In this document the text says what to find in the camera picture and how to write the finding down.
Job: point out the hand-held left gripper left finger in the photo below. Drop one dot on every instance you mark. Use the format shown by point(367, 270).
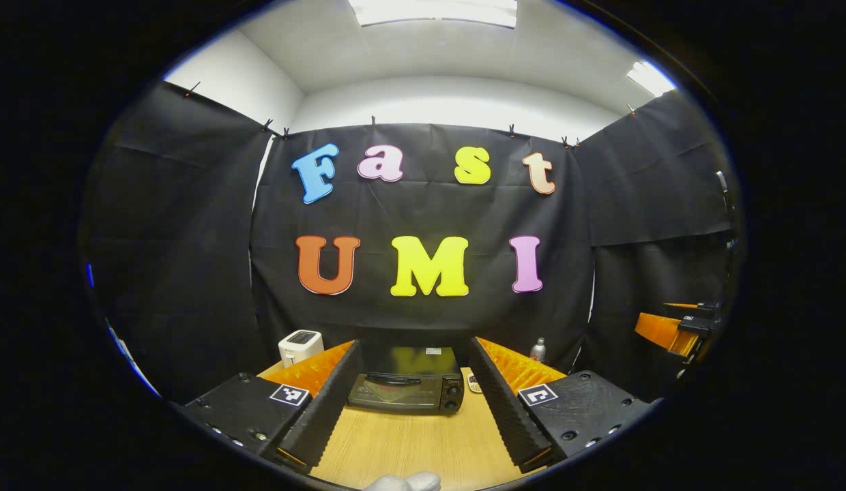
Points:
point(331, 409)

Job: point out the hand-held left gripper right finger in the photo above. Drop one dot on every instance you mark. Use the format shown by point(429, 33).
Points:
point(505, 409)

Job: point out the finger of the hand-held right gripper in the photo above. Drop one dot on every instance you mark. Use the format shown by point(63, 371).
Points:
point(706, 307)
point(658, 329)

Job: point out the black electric oven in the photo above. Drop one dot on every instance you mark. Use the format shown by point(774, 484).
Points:
point(406, 392)

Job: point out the white divided dish of grains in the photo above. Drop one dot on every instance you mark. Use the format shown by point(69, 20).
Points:
point(474, 383)

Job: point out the silver bottle with red label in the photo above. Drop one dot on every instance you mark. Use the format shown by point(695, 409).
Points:
point(537, 351)

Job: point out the white toaster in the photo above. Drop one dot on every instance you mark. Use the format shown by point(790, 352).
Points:
point(299, 348)

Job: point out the black backdrop cloth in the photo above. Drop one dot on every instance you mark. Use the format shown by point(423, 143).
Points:
point(423, 211)

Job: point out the ceiling light panel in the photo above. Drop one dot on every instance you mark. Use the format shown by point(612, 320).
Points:
point(651, 78)
point(433, 12)

